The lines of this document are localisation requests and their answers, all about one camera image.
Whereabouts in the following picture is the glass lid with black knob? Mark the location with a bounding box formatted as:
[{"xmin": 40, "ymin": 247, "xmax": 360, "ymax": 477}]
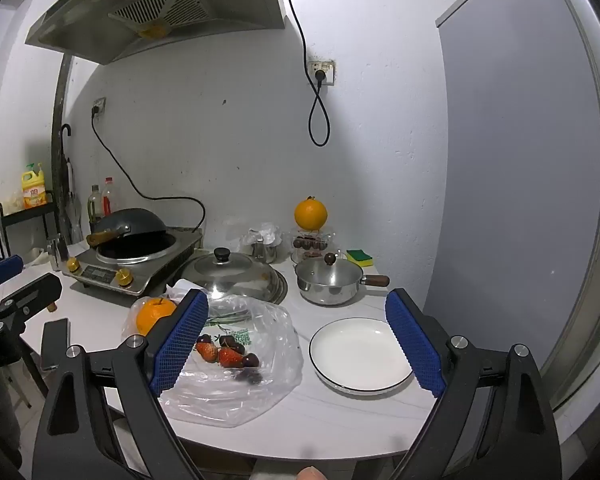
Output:
[{"xmin": 180, "ymin": 247, "xmax": 287, "ymax": 306}]

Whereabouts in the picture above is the small steel container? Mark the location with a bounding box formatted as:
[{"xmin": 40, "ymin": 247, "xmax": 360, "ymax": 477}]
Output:
[{"xmin": 46, "ymin": 234, "xmax": 70, "ymax": 272}]

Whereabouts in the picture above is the small steel pot with lid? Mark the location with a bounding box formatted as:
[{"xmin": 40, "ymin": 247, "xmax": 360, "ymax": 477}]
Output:
[{"xmin": 294, "ymin": 252, "xmax": 391, "ymax": 307}]

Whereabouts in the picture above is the black smartphone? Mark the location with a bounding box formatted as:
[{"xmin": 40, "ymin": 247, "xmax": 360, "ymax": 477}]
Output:
[{"xmin": 40, "ymin": 317, "xmax": 71, "ymax": 372}]

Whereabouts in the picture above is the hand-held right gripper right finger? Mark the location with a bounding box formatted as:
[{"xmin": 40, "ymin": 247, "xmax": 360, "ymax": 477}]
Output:
[{"xmin": 384, "ymin": 287, "xmax": 563, "ymax": 480}]

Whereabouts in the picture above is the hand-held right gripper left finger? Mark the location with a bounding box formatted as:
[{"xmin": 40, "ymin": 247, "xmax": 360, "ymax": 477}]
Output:
[{"xmin": 32, "ymin": 289, "xmax": 211, "ymax": 480}]

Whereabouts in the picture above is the steel induction cooker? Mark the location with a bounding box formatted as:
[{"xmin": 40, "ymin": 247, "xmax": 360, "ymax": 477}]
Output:
[{"xmin": 61, "ymin": 227, "xmax": 204, "ymax": 297}]

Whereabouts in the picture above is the clear glass container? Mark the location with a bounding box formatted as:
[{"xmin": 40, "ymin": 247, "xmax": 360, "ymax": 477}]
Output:
[{"xmin": 290, "ymin": 227, "xmax": 336, "ymax": 254}]

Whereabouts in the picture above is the dark grey vertical pipe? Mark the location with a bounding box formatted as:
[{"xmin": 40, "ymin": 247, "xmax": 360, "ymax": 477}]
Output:
[{"xmin": 50, "ymin": 52, "xmax": 74, "ymax": 241}]

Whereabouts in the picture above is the steel range hood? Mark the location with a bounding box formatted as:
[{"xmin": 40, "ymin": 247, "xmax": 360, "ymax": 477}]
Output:
[{"xmin": 25, "ymin": 0, "xmax": 287, "ymax": 66}]

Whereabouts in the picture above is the orange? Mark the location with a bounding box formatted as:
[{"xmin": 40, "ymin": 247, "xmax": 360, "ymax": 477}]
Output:
[
  {"xmin": 136, "ymin": 296, "xmax": 179, "ymax": 337},
  {"xmin": 294, "ymin": 196, "xmax": 329, "ymax": 233}
]

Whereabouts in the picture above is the dark wok with wooden handle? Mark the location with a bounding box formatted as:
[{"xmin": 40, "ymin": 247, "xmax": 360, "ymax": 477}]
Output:
[{"xmin": 86, "ymin": 208, "xmax": 169, "ymax": 249}]

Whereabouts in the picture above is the white plate with black rim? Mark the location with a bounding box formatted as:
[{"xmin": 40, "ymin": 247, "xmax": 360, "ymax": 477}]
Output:
[{"xmin": 308, "ymin": 318, "xmax": 415, "ymax": 395}]

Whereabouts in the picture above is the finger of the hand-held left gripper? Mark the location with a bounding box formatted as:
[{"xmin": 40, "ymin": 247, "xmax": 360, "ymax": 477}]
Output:
[
  {"xmin": 0, "ymin": 272, "xmax": 64, "ymax": 333},
  {"xmin": 0, "ymin": 254, "xmax": 24, "ymax": 291}
]

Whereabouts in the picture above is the black hooked umbrella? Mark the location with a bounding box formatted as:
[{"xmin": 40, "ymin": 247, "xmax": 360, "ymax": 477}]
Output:
[{"xmin": 60, "ymin": 124, "xmax": 83, "ymax": 242}]

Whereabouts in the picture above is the yellow detergent bottle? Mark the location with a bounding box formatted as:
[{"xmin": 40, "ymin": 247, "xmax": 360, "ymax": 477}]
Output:
[{"xmin": 21, "ymin": 162, "xmax": 49, "ymax": 210}]

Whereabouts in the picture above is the clear oil bottle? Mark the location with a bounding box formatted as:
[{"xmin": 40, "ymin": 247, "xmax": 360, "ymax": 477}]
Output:
[{"xmin": 87, "ymin": 185, "xmax": 104, "ymax": 226}]

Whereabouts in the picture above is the crumpled clear plastic wrap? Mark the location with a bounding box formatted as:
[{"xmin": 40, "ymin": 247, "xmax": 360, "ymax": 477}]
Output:
[{"xmin": 225, "ymin": 217, "xmax": 287, "ymax": 257}]

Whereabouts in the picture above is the white refrigerator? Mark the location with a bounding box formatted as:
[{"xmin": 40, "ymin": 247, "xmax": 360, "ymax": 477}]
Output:
[{"xmin": 420, "ymin": 0, "xmax": 600, "ymax": 413}]

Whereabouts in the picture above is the clear plastic bag green print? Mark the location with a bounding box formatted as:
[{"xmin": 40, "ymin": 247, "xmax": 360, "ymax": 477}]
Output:
[{"xmin": 121, "ymin": 280, "xmax": 304, "ymax": 429}]

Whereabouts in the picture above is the black cooker power cable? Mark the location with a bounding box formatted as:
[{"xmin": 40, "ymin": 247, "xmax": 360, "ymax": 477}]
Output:
[{"xmin": 91, "ymin": 106, "xmax": 207, "ymax": 235}]

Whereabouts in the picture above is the black metal rack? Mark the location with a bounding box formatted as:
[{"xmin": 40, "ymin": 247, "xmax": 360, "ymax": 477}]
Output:
[{"xmin": 0, "ymin": 191, "xmax": 57, "ymax": 262}]

